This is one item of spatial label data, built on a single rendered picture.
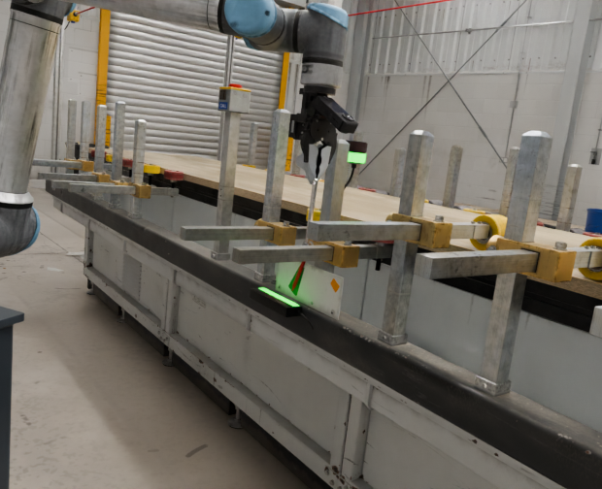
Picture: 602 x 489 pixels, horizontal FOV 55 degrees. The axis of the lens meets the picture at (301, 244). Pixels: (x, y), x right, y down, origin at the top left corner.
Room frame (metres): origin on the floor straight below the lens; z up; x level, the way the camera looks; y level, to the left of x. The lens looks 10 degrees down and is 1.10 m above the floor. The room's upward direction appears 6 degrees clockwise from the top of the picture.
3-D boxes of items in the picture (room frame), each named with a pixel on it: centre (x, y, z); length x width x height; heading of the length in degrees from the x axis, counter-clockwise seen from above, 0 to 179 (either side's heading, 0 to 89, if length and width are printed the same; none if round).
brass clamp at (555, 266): (0.96, -0.38, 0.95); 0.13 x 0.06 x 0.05; 37
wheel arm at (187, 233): (1.51, 0.11, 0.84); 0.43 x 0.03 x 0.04; 127
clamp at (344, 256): (1.36, -0.08, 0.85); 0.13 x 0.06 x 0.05; 37
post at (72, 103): (3.17, 1.30, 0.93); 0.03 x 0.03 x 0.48; 37
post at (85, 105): (2.97, 1.14, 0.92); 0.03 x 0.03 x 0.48; 37
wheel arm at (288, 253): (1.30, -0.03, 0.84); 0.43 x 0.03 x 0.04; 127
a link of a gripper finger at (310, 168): (1.32, 0.01, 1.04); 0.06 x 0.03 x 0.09; 37
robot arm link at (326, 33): (1.32, 0.00, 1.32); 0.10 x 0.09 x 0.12; 80
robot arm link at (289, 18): (1.33, 0.11, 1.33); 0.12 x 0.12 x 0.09; 80
